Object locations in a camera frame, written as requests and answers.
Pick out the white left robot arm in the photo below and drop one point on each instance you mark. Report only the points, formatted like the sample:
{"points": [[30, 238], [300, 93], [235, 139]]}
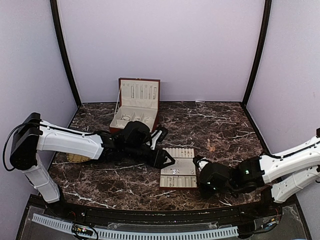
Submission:
{"points": [[34, 134]]}

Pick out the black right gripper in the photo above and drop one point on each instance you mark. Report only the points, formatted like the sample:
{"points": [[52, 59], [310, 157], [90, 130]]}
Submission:
{"points": [[205, 193]]}

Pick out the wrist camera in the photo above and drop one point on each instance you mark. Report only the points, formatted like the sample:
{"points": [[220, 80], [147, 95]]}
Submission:
{"points": [[136, 134], [212, 176]]}

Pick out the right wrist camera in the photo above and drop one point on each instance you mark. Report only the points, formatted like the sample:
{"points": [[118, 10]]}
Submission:
{"points": [[212, 176]]}

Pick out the black left frame post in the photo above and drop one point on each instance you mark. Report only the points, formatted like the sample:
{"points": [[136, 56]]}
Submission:
{"points": [[63, 51]]}

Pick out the woven bamboo tray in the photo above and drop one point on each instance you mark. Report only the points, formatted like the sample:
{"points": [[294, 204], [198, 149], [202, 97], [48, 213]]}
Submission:
{"points": [[76, 159]]}

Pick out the red wooden jewelry box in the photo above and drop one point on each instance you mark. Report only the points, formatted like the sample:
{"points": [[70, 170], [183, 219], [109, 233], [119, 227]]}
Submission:
{"points": [[138, 100]]}

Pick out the black right frame post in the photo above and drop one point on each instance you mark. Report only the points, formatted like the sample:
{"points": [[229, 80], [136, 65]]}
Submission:
{"points": [[258, 52]]}

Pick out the white slotted cable duct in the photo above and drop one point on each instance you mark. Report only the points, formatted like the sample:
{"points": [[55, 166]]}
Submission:
{"points": [[121, 231]]}

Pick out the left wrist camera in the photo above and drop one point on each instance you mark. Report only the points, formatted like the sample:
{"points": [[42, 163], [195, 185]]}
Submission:
{"points": [[136, 134]]}

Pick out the brown jewelry display tray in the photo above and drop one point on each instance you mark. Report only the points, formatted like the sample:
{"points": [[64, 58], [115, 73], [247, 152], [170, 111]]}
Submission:
{"points": [[181, 175]]}

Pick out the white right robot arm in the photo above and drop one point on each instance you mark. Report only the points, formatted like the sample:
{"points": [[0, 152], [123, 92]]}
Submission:
{"points": [[286, 173]]}

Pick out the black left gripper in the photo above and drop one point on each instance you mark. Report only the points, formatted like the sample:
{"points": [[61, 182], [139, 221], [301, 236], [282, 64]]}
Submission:
{"points": [[160, 158]]}

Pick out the black frame post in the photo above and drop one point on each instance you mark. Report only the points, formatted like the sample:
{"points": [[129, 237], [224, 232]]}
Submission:
{"points": [[258, 52], [63, 51]]}

